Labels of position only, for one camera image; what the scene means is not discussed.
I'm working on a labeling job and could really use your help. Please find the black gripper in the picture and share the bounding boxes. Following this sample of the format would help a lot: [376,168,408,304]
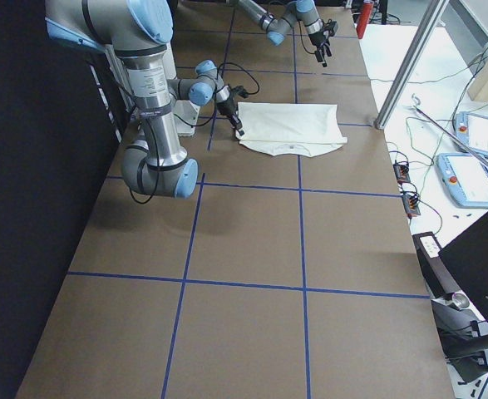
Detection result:
[308,19,338,67]
[215,85,248,136]

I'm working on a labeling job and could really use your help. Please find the cream long-sleeve cat shirt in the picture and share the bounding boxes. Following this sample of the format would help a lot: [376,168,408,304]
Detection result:
[235,102,348,158]

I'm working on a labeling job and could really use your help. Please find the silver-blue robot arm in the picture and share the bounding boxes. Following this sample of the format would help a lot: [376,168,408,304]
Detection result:
[226,0,338,67]
[45,1,242,198]

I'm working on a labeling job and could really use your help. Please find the red cylinder tube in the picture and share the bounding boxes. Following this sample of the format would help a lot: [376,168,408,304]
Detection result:
[356,0,374,40]

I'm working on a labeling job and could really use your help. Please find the upper orange-black connector block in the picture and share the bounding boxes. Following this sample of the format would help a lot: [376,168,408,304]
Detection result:
[392,160,411,184]

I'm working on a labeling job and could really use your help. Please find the orange-black connector block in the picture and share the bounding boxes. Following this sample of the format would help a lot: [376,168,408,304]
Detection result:
[402,191,421,219]
[392,160,411,184]

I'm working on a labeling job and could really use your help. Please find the lower orange-black connector block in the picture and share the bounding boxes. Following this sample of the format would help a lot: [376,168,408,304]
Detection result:
[402,191,421,219]

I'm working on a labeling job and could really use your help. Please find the far blue teach pendant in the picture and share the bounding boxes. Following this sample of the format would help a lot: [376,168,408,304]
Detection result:
[454,111,488,158]

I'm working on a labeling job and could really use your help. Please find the blue teach pendant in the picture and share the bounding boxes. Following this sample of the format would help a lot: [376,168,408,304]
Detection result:
[436,153,488,209]
[454,111,488,158]

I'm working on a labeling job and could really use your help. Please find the near blue teach pendant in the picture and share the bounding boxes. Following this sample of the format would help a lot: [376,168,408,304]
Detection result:
[436,153,488,209]

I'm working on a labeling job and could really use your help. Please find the metal reacher grabber tool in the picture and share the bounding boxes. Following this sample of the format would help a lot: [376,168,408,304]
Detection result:
[412,94,488,168]

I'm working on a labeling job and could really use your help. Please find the black box with label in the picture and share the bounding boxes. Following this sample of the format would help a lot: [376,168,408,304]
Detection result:
[412,232,461,298]

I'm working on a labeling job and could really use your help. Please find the black monitor on stand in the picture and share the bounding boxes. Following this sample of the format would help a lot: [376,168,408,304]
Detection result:
[432,211,488,382]

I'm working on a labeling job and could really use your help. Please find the silver metal cup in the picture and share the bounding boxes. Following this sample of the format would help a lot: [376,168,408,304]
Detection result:
[450,292,471,311]

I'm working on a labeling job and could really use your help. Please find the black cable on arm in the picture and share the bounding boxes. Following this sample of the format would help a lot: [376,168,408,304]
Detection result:
[127,62,261,204]
[293,18,318,55]

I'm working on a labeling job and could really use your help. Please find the aluminium frame post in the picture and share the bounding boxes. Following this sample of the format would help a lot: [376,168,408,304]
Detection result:
[373,0,450,130]

